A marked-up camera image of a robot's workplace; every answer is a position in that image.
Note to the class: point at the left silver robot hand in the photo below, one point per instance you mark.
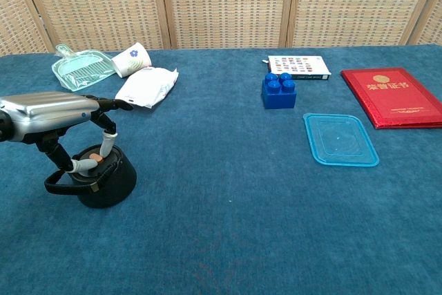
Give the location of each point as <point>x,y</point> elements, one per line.
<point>45,112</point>

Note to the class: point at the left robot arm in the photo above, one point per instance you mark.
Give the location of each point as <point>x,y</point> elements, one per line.
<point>2,125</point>

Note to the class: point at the black round kettle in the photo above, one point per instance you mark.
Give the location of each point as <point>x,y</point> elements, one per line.
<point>114,188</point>

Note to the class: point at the clear blue plastic container lid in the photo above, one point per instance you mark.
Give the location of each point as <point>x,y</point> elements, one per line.
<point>340,139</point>

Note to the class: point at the clear green plastic dustpan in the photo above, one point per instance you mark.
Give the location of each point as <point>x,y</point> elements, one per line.
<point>83,68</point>

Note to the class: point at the white paper cup blue flower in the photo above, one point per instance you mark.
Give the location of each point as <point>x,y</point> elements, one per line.
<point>133,58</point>

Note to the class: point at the white plastic packet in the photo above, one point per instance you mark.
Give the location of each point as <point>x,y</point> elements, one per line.
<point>148,87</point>

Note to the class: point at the blue felt table cloth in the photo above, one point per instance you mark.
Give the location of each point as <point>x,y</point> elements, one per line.
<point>221,222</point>

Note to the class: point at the blue building block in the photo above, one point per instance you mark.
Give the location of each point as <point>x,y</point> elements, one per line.
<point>279,96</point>

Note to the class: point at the white book with picture grid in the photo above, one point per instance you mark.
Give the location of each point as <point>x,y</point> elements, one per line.
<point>297,65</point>

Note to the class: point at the red certificate folder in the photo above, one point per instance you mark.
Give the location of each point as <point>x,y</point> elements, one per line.
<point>393,98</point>

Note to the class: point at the woven folding screen wooden frame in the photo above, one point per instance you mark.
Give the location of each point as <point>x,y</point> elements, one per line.
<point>224,5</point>

